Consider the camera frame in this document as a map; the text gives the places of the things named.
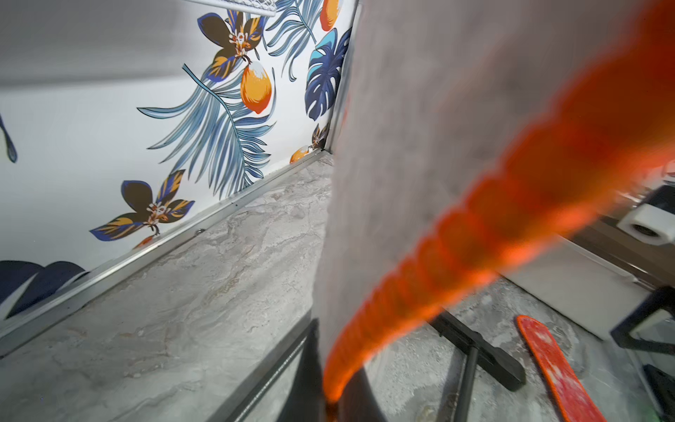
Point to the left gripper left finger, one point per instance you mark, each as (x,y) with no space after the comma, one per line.
(305,401)

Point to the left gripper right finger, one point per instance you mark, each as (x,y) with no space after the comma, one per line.
(358,402)

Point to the black clothes rack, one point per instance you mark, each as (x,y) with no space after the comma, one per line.
(479,354)

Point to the red patterned insole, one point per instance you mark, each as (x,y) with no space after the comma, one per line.
(569,394)
(476,132)

